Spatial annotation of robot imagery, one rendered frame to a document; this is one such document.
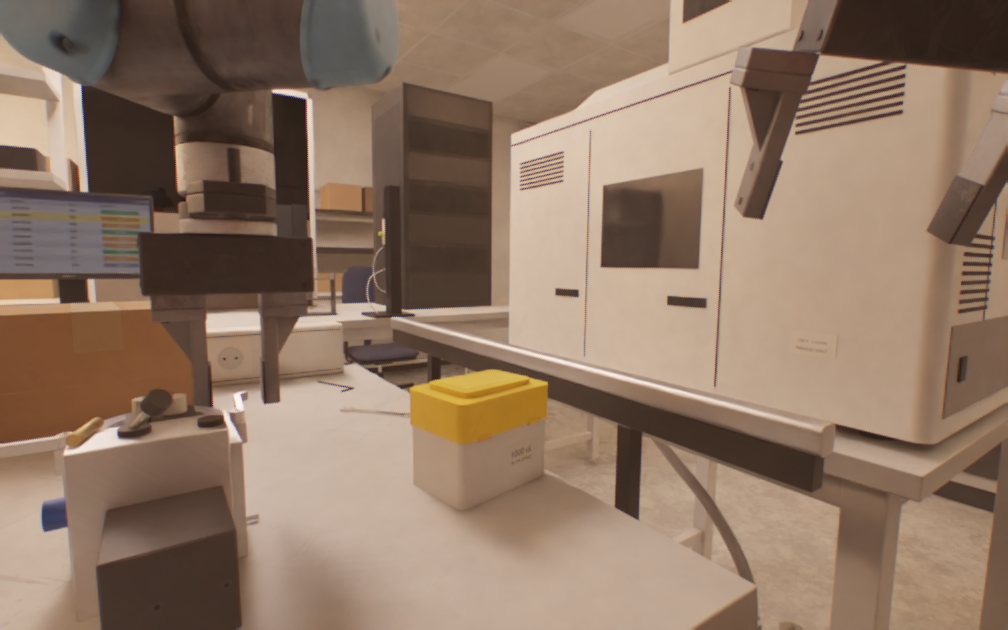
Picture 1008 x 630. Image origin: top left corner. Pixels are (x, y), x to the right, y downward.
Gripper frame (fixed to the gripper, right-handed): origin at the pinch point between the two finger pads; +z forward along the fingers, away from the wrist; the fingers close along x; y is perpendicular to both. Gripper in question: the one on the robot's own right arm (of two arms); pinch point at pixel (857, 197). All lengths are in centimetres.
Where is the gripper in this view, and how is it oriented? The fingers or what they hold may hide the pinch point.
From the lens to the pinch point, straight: 41.7
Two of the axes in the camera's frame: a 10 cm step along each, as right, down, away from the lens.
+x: 9.8, 1.5, -1.0
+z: -0.8, 8.6, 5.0
